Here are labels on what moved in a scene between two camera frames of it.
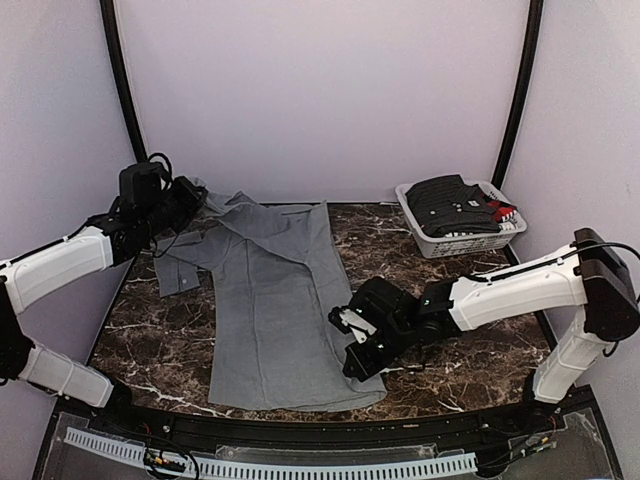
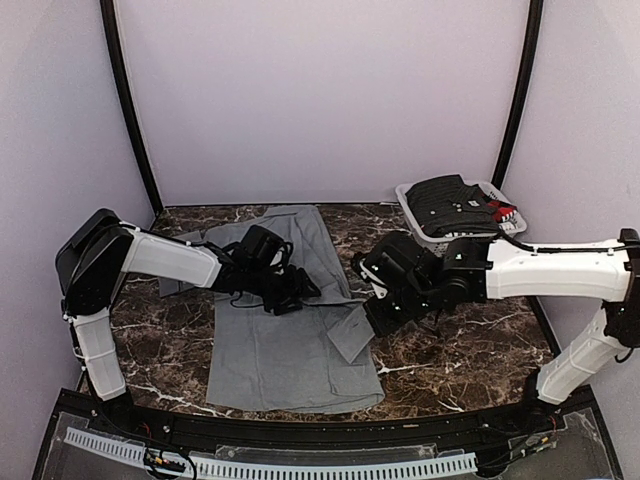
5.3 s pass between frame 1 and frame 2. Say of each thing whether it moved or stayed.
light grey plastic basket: stayed
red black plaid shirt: stayed
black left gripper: moved
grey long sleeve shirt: moved
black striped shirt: stayed
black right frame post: stayed
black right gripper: moved
